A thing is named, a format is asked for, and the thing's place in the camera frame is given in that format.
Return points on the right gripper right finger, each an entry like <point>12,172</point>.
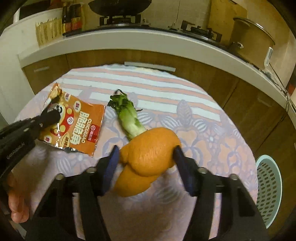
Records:
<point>240,219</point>

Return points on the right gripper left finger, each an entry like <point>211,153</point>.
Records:
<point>72,202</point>

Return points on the orange snack bag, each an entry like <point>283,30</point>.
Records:
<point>79,125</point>

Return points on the green vegetable stalk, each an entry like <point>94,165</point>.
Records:
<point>126,114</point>

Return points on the white kitchen timer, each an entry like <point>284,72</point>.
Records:
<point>268,57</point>

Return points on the white kitchen countertop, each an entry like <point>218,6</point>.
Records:
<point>161,42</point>

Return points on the person's left hand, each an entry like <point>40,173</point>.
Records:
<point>16,201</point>

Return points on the light blue plastic basket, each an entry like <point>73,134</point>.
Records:
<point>269,189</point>

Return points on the pink floral tablecloth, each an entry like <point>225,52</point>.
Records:
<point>207,134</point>

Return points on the brown wooden cabinets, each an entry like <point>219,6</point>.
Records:
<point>262,122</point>

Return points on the woven chopstick holder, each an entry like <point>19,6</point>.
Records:
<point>49,31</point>

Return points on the dark sauce bottles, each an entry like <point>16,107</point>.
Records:
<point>72,18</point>

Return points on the black wok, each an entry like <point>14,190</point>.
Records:
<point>119,8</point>

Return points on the steel stock pot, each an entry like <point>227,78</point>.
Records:
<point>250,41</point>

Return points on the black gas stove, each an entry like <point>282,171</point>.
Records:
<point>137,22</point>

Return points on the wooden cutting board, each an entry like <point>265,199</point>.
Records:
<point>221,17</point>

